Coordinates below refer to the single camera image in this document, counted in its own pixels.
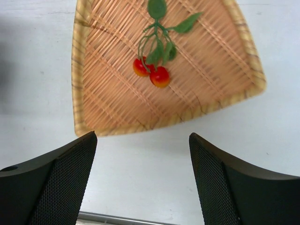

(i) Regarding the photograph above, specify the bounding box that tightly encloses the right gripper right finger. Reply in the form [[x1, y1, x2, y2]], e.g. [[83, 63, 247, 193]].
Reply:
[[189, 133, 300, 225]]

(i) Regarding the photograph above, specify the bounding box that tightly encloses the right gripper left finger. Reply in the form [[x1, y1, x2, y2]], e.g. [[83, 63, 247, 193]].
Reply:
[[0, 132, 98, 225]]

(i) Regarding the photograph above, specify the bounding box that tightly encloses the fake cherry sprig with leaves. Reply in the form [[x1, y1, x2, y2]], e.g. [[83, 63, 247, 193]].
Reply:
[[132, 0, 202, 88]]

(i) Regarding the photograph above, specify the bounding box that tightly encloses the woven bamboo fruit basket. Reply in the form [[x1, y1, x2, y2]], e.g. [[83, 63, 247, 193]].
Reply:
[[71, 0, 266, 136]]

